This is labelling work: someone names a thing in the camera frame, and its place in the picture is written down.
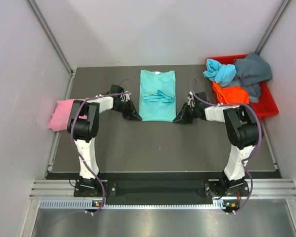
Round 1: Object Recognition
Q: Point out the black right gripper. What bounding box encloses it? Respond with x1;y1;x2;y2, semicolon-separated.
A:
173;102;200;124

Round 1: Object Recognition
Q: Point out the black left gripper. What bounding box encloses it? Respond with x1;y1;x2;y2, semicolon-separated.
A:
113;98;142;121

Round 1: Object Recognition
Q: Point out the teal t shirt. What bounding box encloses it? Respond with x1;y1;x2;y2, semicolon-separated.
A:
139;70;176;122

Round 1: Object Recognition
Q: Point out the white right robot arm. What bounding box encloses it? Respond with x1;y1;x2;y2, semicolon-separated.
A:
173;92;263;199

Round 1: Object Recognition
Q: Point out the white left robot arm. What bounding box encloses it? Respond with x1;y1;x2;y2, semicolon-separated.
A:
67;84;142;196

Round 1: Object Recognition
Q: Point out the orange t shirt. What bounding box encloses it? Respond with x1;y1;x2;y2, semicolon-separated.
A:
211;82;249;104

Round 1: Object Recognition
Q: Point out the light blue t shirt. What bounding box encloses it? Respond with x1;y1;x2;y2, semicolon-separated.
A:
203;59;237;87

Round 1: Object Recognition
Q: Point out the pink folded t shirt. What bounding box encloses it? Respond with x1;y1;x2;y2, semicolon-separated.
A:
48;99;76;132

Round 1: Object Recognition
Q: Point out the grey blue t shirt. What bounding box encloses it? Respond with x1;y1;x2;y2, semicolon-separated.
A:
231;52;273;103

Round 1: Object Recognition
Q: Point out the red plastic bin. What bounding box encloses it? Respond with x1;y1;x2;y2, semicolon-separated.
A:
205;54;279;120

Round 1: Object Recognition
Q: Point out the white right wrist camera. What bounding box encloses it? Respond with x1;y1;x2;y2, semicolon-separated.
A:
187;91;195;108

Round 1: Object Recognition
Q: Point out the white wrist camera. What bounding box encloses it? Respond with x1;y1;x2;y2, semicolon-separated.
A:
120;91;132;102
187;91;195;108

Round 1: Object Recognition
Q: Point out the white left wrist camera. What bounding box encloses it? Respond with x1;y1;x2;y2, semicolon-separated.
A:
120;91;132;102

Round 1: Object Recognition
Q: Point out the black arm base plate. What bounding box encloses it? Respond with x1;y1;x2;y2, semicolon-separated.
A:
74;179;251;199

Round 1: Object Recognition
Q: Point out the aluminium frame rail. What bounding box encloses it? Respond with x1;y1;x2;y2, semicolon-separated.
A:
30;179;296;203

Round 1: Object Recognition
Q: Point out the grey slotted cable duct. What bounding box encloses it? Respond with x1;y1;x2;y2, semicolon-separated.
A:
39;199;237;210

